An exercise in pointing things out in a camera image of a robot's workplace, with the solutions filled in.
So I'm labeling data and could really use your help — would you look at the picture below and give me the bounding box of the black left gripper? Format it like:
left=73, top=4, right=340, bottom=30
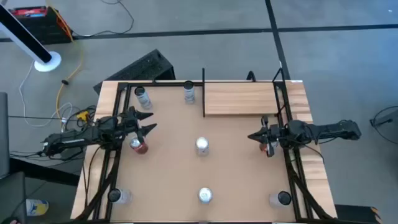
left=117, top=106, right=158, bottom=146

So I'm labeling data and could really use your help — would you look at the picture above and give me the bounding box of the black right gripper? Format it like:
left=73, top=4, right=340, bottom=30
left=248, top=115, right=282, bottom=158

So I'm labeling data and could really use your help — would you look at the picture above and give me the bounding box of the red cola can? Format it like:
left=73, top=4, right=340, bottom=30
left=129, top=136, right=149, bottom=156
left=259, top=139, right=280, bottom=153

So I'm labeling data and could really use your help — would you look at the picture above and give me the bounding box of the white Celsius energy drink can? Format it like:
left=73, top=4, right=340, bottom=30
left=134, top=86, right=153, bottom=110
left=183, top=80, right=196, bottom=105

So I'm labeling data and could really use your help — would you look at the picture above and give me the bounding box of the silver diet cola can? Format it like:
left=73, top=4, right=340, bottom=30
left=198, top=187, right=214, bottom=205
left=195, top=136, right=210, bottom=157

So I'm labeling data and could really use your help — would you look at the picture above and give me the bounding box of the white can with black lid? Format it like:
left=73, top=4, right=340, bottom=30
left=268, top=190, right=293, bottom=208
left=107, top=187, right=134, bottom=205

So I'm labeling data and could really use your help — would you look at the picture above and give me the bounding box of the light wooden shelf board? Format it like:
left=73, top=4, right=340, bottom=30
left=204, top=81, right=279, bottom=116

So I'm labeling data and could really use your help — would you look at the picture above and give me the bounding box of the black perforated case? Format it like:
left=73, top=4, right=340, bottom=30
left=93, top=49, right=177, bottom=94

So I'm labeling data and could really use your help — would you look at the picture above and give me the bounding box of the tan work surface board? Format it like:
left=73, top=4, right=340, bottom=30
left=110, top=85, right=296, bottom=222

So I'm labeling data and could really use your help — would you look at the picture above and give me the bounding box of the yellow power connector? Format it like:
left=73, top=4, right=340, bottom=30
left=76, top=110, right=91, bottom=122

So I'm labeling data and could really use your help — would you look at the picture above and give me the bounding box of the black power adapter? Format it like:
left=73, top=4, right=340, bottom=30
left=58, top=146, right=85, bottom=161

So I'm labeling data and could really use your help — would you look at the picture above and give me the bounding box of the black base beam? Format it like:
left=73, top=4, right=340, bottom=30
left=9, top=157, right=80, bottom=187

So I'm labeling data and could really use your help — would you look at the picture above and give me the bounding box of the white stand with black pole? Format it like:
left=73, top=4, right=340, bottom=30
left=0, top=3, right=62, bottom=73

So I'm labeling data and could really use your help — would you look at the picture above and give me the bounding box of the black case with orange edge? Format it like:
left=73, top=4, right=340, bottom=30
left=334, top=203, right=382, bottom=224

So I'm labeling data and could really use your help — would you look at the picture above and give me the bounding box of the black crate with red lid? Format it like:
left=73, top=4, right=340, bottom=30
left=8, top=6, right=74, bottom=45

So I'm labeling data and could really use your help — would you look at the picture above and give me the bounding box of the white and yellow container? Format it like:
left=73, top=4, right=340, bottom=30
left=26, top=198, right=50, bottom=217

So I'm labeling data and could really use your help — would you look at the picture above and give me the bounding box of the black aluminium table frame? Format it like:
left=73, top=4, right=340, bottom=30
left=73, top=80, right=338, bottom=224

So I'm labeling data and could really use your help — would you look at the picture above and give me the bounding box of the black metal shelf frame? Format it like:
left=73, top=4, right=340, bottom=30
left=201, top=67, right=285, bottom=118

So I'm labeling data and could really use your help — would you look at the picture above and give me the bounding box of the yellow floor cable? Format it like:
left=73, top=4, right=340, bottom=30
left=46, top=0, right=85, bottom=119

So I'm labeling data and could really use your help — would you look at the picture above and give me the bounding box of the thin black floor cable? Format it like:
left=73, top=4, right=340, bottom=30
left=73, top=0, right=135, bottom=37

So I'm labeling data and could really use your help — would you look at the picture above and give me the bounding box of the white floor cable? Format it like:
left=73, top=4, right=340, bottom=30
left=19, top=60, right=74, bottom=127

